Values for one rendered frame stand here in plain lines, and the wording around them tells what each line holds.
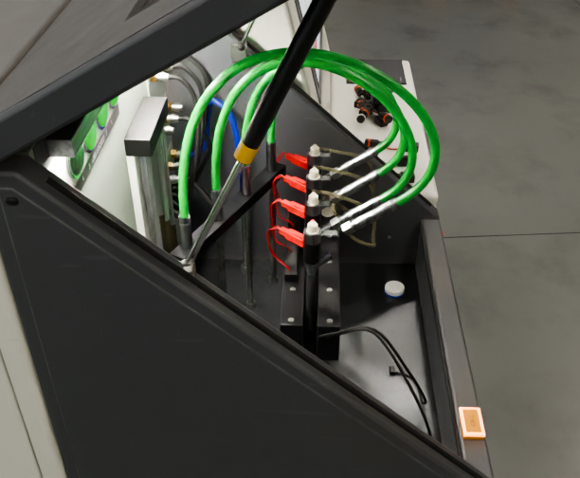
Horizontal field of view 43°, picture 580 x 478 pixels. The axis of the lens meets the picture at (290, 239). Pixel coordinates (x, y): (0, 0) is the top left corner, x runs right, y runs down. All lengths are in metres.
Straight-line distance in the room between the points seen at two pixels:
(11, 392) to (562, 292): 2.32
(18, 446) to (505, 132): 3.28
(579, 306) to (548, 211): 0.63
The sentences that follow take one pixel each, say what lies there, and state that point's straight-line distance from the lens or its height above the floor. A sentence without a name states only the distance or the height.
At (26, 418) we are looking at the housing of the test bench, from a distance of 0.99.
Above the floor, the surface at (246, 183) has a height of 1.13.
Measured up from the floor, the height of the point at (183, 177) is 1.23.
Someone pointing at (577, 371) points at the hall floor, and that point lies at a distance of 2.66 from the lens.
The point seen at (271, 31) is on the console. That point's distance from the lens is 1.37.
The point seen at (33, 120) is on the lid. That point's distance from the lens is 0.68.
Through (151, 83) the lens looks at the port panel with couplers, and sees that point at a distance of 1.27.
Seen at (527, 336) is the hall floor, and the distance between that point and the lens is 2.73.
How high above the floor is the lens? 1.81
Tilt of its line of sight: 37 degrees down
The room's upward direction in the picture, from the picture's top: straight up
